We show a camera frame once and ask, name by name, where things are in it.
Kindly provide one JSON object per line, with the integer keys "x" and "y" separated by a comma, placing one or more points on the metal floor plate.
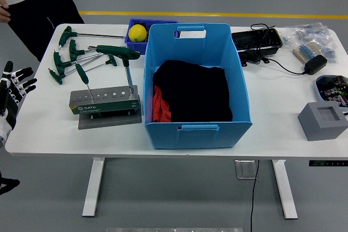
{"x": 244, "y": 169}

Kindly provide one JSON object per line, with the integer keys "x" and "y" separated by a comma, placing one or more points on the blue folding storage box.
{"x": 201, "y": 137}

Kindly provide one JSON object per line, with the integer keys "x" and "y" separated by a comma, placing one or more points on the person's right hand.
{"x": 3, "y": 12}

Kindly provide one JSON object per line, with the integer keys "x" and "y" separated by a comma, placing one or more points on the person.
{"x": 40, "y": 12}

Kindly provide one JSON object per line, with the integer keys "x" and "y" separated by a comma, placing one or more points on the black power adapter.
{"x": 315, "y": 65}

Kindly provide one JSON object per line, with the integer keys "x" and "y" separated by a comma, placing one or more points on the pile of circuit boards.
{"x": 334, "y": 90}

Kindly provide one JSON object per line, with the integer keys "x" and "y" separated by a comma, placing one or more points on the light blue tray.
{"x": 318, "y": 85}

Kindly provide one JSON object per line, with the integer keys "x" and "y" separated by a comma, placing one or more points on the grey hollow cube block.
{"x": 318, "y": 131}

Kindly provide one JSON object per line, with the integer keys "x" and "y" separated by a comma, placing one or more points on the white table leg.
{"x": 92, "y": 188}
{"x": 285, "y": 188}

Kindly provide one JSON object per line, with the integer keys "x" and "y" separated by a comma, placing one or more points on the small blue parts bin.
{"x": 136, "y": 47}

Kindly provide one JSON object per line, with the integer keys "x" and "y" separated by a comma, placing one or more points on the black glossy tray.
{"x": 255, "y": 39}

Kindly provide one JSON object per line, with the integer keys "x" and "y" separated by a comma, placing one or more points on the dark component in bin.
{"x": 142, "y": 23}

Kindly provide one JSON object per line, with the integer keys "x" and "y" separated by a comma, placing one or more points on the green steel hex key stand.
{"x": 108, "y": 105}

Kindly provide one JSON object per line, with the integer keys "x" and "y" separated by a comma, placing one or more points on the black table control panel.
{"x": 326, "y": 163}

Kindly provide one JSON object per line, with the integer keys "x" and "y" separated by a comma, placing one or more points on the black cloth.
{"x": 195, "y": 93}

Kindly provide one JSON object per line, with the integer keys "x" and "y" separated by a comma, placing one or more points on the red cloth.
{"x": 160, "y": 107}

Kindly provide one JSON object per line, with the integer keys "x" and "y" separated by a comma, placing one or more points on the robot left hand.
{"x": 12, "y": 93}

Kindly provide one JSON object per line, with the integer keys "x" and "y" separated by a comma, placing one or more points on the resistor tape bundle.
{"x": 305, "y": 52}

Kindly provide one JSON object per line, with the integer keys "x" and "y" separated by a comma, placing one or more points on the clear plastic component bags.
{"x": 312, "y": 32}

